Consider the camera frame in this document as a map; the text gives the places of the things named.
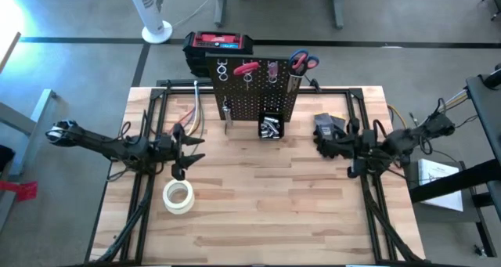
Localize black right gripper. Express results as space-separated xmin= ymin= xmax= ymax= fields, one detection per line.
xmin=327 ymin=117 xmax=377 ymax=179

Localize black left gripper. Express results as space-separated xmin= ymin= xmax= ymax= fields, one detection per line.
xmin=171 ymin=122 xmax=207 ymax=182

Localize blue and red pliers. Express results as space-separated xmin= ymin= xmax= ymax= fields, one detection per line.
xmin=287 ymin=49 xmax=320 ymax=95

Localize black perforated peg board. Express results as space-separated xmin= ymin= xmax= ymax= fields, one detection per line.
xmin=205 ymin=52 xmax=311 ymax=124

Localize cream masking tape roll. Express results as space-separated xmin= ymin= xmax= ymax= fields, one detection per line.
xmin=162 ymin=179 xmax=196 ymax=215

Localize black plastic bin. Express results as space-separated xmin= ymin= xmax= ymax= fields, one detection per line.
xmin=258 ymin=111 xmax=286 ymax=140

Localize white booklet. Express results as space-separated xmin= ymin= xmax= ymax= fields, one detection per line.
xmin=417 ymin=157 xmax=464 ymax=213

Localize red black toolbox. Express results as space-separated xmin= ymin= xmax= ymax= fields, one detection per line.
xmin=182 ymin=31 xmax=254 ymax=79

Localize white tower fan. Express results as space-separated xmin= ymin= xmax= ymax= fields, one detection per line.
xmin=124 ymin=0 xmax=174 ymax=45

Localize black side desk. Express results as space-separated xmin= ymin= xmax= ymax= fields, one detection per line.
xmin=408 ymin=63 xmax=501 ymax=260

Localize grey legged desk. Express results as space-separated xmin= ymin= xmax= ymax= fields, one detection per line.
xmin=214 ymin=0 xmax=346 ymax=30

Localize red sheet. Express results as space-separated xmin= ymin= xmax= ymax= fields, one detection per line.
xmin=0 ymin=179 xmax=39 ymax=204

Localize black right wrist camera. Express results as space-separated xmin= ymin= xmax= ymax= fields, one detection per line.
xmin=360 ymin=128 xmax=377 ymax=147

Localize green cable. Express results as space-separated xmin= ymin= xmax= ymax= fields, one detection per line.
xmin=195 ymin=94 xmax=206 ymax=145

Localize red cable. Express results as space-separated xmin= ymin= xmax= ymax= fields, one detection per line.
xmin=168 ymin=108 xmax=196 ymax=134

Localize yellow cable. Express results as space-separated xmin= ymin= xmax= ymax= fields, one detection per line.
xmin=186 ymin=82 xmax=201 ymax=137

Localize black aluminium table frame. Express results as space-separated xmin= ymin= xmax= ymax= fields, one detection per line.
xmin=84 ymin=78 xmax=426 ymax=265

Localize black left camera cable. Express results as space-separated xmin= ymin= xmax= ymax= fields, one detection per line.
xmin=116 ymin=121 xmax=133 ymax=143

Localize grey cable bundle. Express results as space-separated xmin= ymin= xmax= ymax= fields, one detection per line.
xmin=387 ymin=88 xmax=481 ymax=135

